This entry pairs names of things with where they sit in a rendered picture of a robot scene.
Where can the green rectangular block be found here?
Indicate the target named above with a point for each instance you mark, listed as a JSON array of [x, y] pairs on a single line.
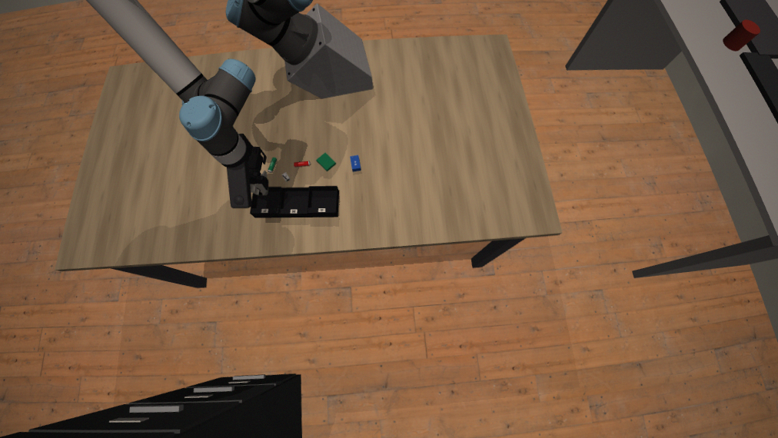
[[326, 162]]

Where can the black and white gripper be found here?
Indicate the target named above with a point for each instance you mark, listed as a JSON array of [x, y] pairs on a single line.
[[254, 158]]

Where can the black rack of bins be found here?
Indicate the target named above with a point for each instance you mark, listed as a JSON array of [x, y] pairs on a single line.
[[312, 201]]

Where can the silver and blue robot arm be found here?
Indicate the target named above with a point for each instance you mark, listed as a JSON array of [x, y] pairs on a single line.
[[209, 120]]

